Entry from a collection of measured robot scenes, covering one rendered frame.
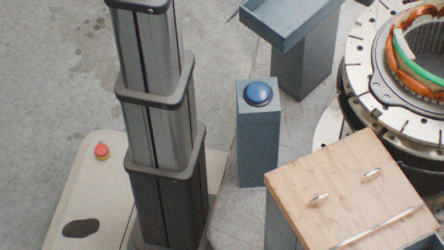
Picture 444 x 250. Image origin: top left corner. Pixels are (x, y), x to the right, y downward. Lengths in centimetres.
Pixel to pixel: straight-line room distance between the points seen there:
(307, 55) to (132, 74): 33
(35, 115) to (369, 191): 159
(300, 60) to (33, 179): 119
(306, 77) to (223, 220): 32
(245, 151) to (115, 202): 77
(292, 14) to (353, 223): 44
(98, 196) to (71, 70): 67
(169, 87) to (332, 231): 45
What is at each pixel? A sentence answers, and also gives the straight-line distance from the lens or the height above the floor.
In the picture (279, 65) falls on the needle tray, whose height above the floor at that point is 85.
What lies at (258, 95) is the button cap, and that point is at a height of 104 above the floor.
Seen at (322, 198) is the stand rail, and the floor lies 108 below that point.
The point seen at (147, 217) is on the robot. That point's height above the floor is 44.
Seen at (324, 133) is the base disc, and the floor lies 80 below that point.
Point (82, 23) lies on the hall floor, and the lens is 295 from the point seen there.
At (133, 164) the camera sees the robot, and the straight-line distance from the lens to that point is 183.
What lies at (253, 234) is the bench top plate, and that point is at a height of 78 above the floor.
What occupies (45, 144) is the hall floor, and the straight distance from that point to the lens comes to 269.
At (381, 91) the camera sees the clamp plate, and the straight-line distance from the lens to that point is 140.
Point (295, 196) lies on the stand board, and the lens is 133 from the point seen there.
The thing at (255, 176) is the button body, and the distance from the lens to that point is 163.
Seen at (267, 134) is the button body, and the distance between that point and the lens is 151.
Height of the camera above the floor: 223
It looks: 57 degrees down
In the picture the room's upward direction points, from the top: 2 degrees counter-clockwise
